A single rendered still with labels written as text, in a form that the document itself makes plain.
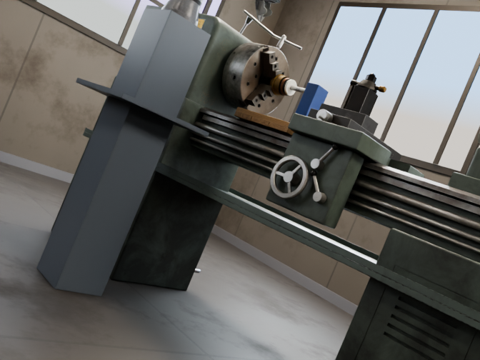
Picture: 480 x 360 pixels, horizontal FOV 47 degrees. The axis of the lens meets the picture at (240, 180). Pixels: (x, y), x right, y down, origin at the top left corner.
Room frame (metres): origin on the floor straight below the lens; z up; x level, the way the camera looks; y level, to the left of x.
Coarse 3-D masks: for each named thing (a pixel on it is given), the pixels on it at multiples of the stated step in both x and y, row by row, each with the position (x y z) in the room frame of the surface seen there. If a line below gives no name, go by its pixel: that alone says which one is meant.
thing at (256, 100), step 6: (264, 84) 2.44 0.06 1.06; (258, 90) 2.43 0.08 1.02; (264, 90) 2.41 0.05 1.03; (270, 90) 2.40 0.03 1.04; (252, 96) 2.41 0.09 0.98; (258, 96) 2.42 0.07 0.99; (264, 96) 2.42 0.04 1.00; (246, 102) 2.44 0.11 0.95; (252, 102) 2.41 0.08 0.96; (258, 102) 2.43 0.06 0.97
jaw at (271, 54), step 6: (264, 48) 2.41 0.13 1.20; (264, 54) 2.41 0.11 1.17; (270, 54) 2.39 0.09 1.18; (264, 60) 2.42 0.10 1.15; (270, 60) 2.40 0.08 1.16; (264, 66) 2.43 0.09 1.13; (270, 66) 2.40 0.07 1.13; (276, 66) 2.41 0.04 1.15; (264, 72) 2.44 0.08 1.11; (270, 72) 2.41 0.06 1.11; (276, 72) 2.39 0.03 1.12
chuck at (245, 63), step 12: (252, 48) 2.42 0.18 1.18; (276, 48) 2.47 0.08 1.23; (240, 60) 2.39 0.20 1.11; (252, 60) 2.38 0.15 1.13; (276, 60) 2.49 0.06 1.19; (228, 72) 2.43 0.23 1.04; (240, 72) 2.37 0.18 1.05; (252, 72) 2.40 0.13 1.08; (288, 72) 2.56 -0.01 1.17; (228, 84) 2.44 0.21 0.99; (240, 84) 2.38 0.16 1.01; (252, 84) 2.43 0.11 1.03; (240, 96) 2.41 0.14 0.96; (276, 96) 2.56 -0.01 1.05; (252, 108) 2.47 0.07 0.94; (264, 108) 2.52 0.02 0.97
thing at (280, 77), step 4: (276, 76) 2.39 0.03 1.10; (280, 76) 2.39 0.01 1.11; (284, 76) 2.38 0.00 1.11; (272, 80) 2.41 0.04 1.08; (276, 80) 2.38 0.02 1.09; (280, 80) 2.37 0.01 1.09; (284, 80) 2.37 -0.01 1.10; (288, 80) 2.36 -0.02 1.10; (272, 84) 2.39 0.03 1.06; (276, 84) 2.38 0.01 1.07; (280, 84) 2.37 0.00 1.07; (284, 84) 2.36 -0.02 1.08; (272, 88) 2.40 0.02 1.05; (276, 88) 2.38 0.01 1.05; (280, 88) 2.37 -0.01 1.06; (276, 92) 2.40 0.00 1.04; (280, 92) 2.39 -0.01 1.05; (284, 92) 2.37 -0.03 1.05
